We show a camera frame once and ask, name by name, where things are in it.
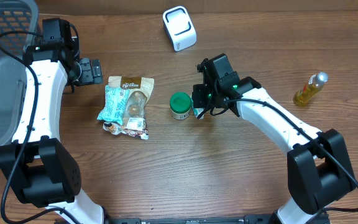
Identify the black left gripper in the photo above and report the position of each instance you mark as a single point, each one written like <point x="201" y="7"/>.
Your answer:
<point x="93" y="71"/>

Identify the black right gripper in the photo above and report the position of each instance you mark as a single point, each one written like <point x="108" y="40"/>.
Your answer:
<point x="198" y="99"/>

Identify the green freshening pouch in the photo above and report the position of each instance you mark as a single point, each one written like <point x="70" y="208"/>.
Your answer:
<point x="198" y="113"/>

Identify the green lid jar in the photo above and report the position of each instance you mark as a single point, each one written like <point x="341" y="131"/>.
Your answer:
<point x="180" y="105"/>

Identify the teal white pack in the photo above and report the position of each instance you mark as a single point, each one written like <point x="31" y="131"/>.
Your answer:
<point x="115" y="105"/>

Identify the brown mushroom packet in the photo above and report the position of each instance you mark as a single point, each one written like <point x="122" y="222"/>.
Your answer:
<point x="134" y="122"/>

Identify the yellow oil bottle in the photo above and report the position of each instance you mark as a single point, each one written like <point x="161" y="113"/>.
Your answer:
<point x="311" y="87"/>

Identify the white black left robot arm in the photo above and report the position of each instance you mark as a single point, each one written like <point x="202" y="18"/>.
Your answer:
<point x="37" y="167"/>

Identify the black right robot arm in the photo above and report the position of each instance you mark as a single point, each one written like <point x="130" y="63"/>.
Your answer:
<point x="318" y="164"/>

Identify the white barcode scanner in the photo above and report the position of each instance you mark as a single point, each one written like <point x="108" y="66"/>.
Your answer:
<point x="179" y="28"/>

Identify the dark grey plastic basket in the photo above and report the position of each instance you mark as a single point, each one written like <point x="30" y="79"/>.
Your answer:
<point x="18" y="23"/>

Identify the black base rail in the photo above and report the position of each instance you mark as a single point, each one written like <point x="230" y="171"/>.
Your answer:
<point x="247" y="219"/>

